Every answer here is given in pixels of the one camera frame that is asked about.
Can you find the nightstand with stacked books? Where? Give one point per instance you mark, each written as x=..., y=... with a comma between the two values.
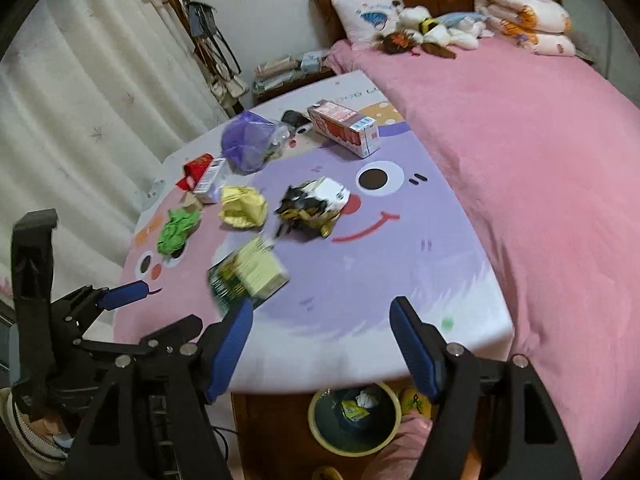
x=292, y=72

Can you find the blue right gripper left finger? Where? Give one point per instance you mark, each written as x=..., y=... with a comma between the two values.
x=224, y=344

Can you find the purple plastic bag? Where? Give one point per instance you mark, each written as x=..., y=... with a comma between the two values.
x=249, y=141

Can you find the red cigarette pack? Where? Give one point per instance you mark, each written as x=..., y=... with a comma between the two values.
x=193, y=172

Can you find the pile of plush toys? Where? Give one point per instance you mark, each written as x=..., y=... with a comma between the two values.
x=417, y=30

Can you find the small brown cardboard box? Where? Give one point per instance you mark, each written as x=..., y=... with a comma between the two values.
x=191, y=203

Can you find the green yellow carton box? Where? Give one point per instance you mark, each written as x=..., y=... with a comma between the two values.
x=252, y=273

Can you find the black white packaging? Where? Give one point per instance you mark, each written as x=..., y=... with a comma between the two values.
x=312, y=208

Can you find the white cartoon pillow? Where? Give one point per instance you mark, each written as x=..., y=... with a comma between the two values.
x=365, y=20

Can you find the white curtain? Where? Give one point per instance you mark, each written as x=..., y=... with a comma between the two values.
x=95, y=94

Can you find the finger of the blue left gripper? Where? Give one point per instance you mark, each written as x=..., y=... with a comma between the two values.
x=114, y=298

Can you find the white barcode small box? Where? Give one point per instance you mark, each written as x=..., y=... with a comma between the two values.
x=207, y=191

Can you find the pink bed sheet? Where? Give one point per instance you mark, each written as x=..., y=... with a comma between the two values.
x=543, y=154

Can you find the wooden coat rack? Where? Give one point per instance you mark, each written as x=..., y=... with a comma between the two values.
x=221, y=67

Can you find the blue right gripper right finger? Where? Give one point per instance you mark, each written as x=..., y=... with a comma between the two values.
x=421, y=347

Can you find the yellow rimmed trash bin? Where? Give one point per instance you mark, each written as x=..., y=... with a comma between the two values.
x=354, y=422

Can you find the cartoon face play mat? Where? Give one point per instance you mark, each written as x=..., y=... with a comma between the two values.
x=403, y=233

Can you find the crumpled green paper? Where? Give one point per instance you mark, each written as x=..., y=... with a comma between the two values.
x=179, y=226

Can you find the black small device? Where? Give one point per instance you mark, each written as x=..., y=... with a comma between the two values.
x=296, y=121

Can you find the crumpled yellow paper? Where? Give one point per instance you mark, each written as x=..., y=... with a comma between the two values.
x=242, y=207

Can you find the yellow slipper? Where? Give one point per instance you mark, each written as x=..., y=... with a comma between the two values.
x=412, y=402

